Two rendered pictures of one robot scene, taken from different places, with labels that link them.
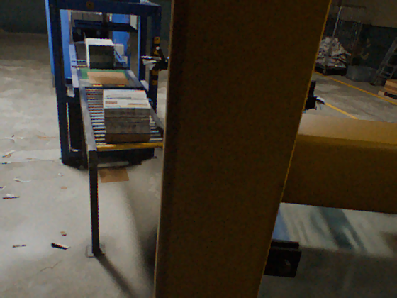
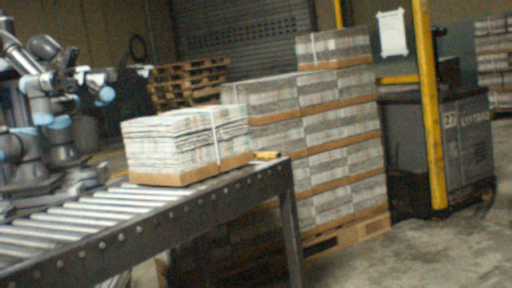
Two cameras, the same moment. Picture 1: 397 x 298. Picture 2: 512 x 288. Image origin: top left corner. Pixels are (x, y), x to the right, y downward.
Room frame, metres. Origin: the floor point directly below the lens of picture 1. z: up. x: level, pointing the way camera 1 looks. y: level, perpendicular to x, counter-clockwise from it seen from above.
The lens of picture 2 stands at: (2.99, 2.44, 1.19)
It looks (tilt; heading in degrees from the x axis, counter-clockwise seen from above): 8 degrees down; 239
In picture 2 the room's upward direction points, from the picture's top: 8 degrees counter-clockwise
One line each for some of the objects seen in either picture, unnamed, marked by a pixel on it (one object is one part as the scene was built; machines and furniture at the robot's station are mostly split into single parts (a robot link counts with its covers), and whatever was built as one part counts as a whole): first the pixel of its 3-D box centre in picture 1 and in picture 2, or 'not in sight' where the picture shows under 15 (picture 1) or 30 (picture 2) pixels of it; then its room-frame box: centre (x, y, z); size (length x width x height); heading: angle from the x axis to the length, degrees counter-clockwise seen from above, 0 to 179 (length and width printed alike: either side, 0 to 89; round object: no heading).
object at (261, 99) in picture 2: not in sight; (259, 101); (1.28, -0.33, 0.95); 0.38 x 0.29 x 0.23; 92
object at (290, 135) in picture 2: not in sight; (252, 196); (1.42, -0.32, 0.42); 1.17 x 0.39 x 0.83; 1
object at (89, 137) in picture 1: (86, 118); (169, 225); (2.40, 0.88, 0.74); 1.34 x 0.05 x 0.12; 23
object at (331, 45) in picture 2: not in sight; (342, 133); (0.69, -0.34, 0.65); 0.39 x 0.30 x 1.29; 91
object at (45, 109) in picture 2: not in sight; (45, 109); (2.55, 0.21, 1.12); 0.11 x 0.08 x 0.11; 35
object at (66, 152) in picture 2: not in sight; (63, 151); (2.36, -0.51, 0.87); 0.15 x 0.15 x 0.10
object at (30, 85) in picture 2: not in sight; (36, 84); (2.57, 0.21, 1.21); 0.11 x 0.08 x 0.09; 125
